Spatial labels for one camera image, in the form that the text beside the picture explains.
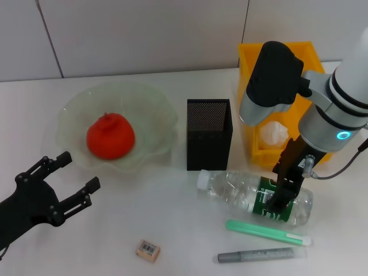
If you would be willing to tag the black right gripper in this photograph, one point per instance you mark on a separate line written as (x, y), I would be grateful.
(293, 164)

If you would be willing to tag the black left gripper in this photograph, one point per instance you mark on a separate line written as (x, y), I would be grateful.
(28, 201)

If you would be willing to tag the green pen with clear cap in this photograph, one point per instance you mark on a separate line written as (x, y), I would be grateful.
(258, 231)

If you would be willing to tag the red-orange toy orange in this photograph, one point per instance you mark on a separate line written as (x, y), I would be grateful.
(110, 138)

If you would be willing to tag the clear water bottle green label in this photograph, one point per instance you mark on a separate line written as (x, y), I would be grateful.
(230, 187)

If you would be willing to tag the white paper ball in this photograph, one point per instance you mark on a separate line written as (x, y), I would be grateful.
(273, 135)

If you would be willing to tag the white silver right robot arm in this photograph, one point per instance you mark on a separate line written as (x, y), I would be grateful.
(345, 95)

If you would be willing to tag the grey marker pen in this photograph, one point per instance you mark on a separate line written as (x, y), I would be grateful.
(258, 255)

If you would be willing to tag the black mesh pen holder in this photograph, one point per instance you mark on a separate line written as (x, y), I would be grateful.
(207, 149)

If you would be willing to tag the translucent green wavy fruit plate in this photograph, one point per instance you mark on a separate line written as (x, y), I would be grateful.
(138, 100)

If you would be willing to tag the beige eraser with barcode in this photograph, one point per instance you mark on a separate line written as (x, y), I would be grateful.
(147, 250)

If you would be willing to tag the yellow plastic bin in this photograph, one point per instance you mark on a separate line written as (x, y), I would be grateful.
(307, 54)

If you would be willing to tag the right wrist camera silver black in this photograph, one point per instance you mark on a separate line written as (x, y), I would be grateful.
(273, 74)

